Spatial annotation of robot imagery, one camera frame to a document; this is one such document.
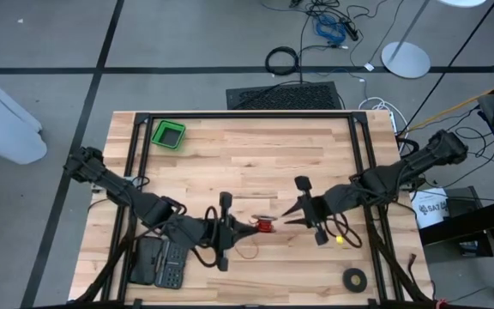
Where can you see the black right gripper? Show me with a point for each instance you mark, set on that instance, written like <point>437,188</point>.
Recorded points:
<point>315,210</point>

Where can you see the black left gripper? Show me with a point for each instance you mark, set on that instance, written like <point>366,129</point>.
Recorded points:
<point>223,234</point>

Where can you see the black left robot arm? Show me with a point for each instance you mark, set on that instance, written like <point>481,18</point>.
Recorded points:
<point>144,201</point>

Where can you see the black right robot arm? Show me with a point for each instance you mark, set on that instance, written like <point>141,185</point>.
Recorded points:
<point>393,176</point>

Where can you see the black tape roll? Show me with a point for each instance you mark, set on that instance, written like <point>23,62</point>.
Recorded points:
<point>346,281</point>

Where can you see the black flat case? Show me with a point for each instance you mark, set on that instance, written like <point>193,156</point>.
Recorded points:
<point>144,262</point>

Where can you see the black floor mat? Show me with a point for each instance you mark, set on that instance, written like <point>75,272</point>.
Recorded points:
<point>285,98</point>

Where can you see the green square container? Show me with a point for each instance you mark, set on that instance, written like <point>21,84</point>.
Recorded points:
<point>157,139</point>

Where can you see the black equipment table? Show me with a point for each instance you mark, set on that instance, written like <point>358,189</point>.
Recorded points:
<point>465,223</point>

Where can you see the thin black diagonal pole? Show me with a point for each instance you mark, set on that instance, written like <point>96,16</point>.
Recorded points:
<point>448,67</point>

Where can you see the white trash bin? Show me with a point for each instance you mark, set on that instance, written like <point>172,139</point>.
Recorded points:
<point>2,124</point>

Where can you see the white round lamp head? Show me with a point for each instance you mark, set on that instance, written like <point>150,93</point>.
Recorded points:
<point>461,2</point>

